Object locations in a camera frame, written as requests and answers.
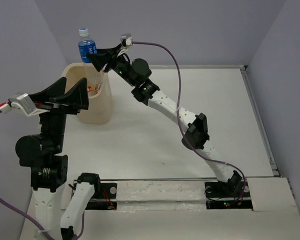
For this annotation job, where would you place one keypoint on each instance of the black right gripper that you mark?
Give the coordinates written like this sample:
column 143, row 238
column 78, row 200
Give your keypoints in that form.
column 103, row 56

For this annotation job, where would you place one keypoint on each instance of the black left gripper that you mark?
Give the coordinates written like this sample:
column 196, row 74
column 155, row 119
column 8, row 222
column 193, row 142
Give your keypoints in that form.
column 78, row 96

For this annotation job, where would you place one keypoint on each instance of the blue label water bottle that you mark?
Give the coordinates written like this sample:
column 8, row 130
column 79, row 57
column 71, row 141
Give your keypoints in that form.
column 87, row 45

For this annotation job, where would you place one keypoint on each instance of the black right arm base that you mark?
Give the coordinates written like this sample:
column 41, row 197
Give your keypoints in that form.
column 217, row 199

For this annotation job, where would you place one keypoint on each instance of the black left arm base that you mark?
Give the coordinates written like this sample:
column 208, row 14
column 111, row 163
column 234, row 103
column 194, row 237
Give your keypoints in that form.
column 105, row 199

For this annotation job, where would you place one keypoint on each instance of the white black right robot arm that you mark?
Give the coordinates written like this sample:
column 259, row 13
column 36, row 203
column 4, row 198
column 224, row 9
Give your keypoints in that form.
column 193, row 127

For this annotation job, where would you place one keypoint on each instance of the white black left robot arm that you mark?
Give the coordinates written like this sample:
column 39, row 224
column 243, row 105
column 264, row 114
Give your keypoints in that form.
column 42, row 153

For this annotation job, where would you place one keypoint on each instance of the cream plastic bin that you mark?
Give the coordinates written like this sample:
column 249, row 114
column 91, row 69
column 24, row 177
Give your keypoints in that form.
column 100, row 103

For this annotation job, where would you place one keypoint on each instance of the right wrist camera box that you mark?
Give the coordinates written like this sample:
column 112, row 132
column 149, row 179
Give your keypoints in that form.
column 126, row 43

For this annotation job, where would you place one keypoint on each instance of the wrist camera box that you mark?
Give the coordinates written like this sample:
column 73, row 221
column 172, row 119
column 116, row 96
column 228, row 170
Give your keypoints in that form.
column 20, row 104
column 126, row 43

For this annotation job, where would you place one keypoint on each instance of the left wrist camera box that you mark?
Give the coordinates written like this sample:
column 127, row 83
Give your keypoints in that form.
column 20, row 104

